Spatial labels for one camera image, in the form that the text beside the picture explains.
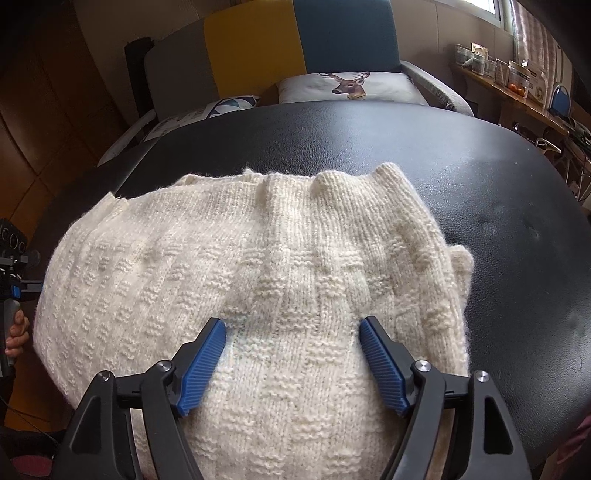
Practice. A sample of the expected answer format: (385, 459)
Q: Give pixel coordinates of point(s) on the deer print cushion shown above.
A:
(350, 86)

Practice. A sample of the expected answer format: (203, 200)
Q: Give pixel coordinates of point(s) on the wooden side table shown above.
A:
(512, 102)

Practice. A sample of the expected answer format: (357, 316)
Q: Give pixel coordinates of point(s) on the white knitted sweater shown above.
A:
(290, 264)

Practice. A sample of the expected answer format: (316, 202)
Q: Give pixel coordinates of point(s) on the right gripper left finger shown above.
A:
(99, 442)

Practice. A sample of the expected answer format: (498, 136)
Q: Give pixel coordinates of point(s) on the blue folding chair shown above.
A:
(560, 105)

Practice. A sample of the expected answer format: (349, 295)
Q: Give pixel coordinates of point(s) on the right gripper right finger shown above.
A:
(484, 441)

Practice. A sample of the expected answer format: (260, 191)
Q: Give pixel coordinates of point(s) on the person's left hand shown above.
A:
(18, 335)

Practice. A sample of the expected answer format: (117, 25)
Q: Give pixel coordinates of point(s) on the pink window curtain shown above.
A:
(535, 45)

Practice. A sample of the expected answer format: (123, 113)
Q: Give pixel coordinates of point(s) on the black leather massage table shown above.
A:
(489, 189)

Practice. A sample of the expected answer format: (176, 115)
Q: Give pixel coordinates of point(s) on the grey yellow blue armchair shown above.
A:
(249, 48)

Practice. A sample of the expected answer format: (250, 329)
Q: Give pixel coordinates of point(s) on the glass jar with oranges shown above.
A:
(518, 79)

